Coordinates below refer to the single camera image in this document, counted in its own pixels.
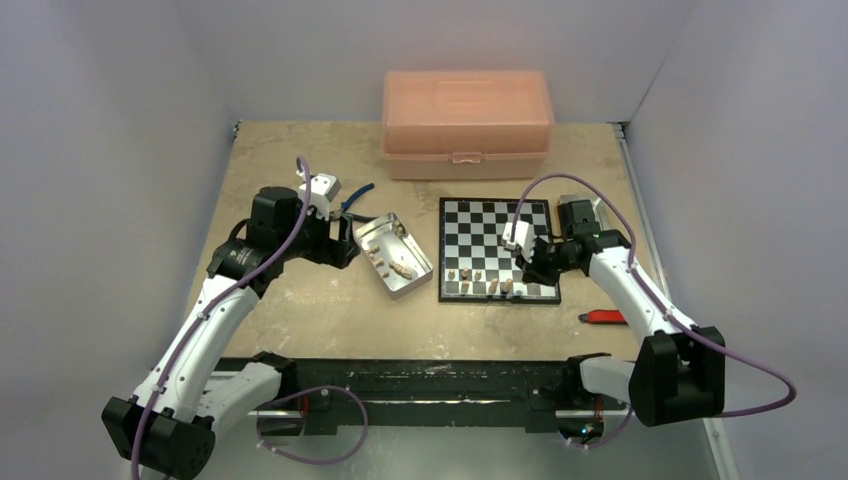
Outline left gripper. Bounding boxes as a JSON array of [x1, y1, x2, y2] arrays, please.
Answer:
[[277, 198, 358, 268]]

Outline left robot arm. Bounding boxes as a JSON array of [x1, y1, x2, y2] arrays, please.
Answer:
[[101, 175, 359, 479]]

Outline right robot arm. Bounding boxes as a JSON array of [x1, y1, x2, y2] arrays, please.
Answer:
[[502, 200, 725, 427]]

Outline light wooden chess pieces pile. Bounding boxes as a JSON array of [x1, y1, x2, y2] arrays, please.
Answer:
[[363, 222, 417, 281]]

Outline black white chess board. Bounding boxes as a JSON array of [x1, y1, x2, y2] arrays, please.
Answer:
[[438, 197, 562, 305]]

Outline silver pink metal tin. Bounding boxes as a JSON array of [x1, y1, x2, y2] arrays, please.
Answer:
[[354, 212, 434, 300]]

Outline red black utility knife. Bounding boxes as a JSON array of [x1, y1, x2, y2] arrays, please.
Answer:
[[578, 309, 627, 325]]

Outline gold metal tin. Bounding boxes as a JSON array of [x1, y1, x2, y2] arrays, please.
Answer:
[[555, 194, 610, 234]]

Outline pink plastic storage box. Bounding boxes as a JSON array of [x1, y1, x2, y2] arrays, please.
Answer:
[[381, 70, 555, 181]]

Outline blue handled cutting pliers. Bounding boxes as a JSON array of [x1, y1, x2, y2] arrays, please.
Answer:
[[330, 183, 375, 224]]

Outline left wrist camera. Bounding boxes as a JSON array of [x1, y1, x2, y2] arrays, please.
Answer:
[[297, 171, 342, 221]]

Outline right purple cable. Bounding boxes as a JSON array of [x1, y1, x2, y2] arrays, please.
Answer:
[[508, 173, 798, 452]]

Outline purple cable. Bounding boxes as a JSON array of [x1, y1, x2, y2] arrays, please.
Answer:
[[129, 155, 370, 480], [508, 173, 798, 452]]

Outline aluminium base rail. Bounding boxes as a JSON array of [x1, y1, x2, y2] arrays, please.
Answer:
[[135, 357, 720, 439]]

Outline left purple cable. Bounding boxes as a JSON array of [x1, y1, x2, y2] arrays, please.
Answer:
[[129, 155, 370, 480]]

